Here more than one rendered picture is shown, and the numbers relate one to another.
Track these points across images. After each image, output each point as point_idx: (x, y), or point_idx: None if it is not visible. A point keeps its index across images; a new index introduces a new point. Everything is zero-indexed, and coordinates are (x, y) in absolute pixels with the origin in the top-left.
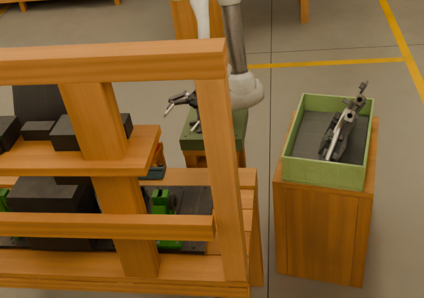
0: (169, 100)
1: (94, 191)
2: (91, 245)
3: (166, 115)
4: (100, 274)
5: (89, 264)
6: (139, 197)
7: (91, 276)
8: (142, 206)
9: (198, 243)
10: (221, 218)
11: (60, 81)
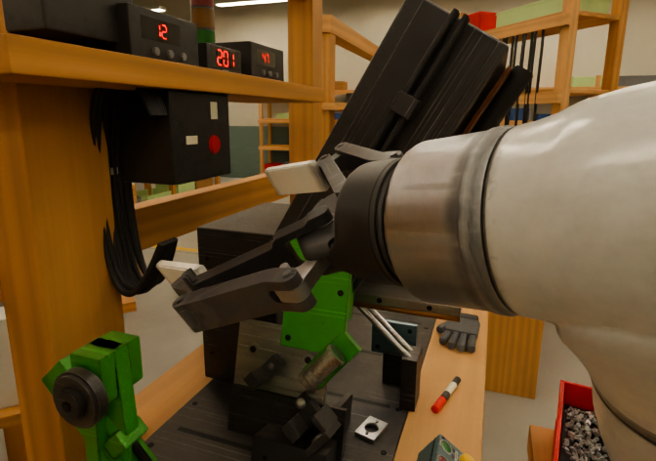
0: (336, 153)
1: (388, 380)
2: (204, 361)
3: (287, 193)
4: (145, 391)
5: (184, 379)
6: (14, 223)
7: (153, 381)
8: (22, 260)
9: None
10: None
11: None
